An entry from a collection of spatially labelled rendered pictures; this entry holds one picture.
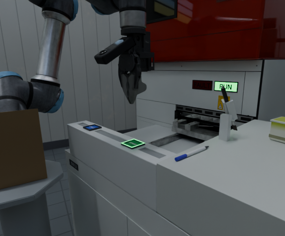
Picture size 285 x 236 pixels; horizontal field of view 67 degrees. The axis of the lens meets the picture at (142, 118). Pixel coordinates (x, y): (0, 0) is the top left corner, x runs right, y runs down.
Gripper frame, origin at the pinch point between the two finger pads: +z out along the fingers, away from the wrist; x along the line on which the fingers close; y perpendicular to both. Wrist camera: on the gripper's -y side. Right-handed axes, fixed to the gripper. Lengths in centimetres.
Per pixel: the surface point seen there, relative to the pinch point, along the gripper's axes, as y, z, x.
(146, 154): -1.1, 14.6, -8.6
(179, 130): 47, 24, 17
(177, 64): 58, -10, 29
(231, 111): 25.8, 4.5, -19.8
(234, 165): 9.2, 14.0, -29.4
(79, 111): 103, 59, 253
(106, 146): -3.9, 16.3, 7.9
